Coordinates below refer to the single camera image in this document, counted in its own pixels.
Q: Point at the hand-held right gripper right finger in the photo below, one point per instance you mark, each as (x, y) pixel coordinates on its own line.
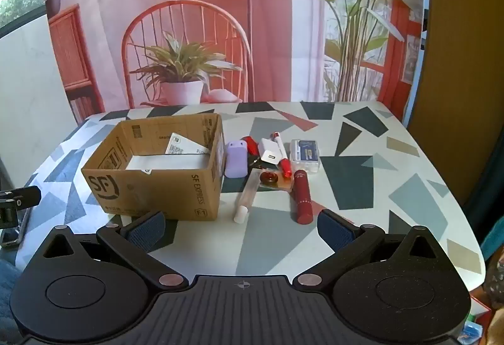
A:
(334, 233)

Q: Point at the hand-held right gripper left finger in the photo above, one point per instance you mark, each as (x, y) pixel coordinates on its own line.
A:
(145, 231)

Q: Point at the brown cardboard box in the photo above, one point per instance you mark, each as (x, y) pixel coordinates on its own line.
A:
(157, 191)

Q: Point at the red cylindrical tube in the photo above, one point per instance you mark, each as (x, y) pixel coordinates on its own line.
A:
(302, 197)

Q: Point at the clear box with blue label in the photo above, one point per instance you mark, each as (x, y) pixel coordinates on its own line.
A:
(305, 156)

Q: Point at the clear tube with white cap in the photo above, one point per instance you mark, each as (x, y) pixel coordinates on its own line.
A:
(247, 195)

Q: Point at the red and white marker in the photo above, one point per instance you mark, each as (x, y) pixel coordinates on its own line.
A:
(282, 154)

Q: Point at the white charger block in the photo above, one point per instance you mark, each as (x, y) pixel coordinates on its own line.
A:
(269, 151)

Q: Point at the black keys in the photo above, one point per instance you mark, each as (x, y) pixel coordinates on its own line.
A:
(256, 162)

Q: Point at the purple plastic case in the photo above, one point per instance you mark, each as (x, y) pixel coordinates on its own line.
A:
(235, 160)

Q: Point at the small red object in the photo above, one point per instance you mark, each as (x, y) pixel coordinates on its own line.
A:
(249, 144)

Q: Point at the dark smartphone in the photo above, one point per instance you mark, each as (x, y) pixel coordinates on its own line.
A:
(12, 239)

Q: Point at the geometric patterned tablecloth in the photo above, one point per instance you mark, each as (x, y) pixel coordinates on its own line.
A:
(275, 242)

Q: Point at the white paper sheet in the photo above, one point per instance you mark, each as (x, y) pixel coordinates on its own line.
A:
(169, 162)

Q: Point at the white printed card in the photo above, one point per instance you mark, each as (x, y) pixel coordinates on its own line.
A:
(185, 144)

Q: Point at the red box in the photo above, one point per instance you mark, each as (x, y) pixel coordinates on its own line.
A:
(479, 307)

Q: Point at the blue green packet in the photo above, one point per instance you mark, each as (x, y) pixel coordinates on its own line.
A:
(470, 333)

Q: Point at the printed wall backdrop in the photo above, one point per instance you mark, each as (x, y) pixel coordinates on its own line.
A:
(275, 45)

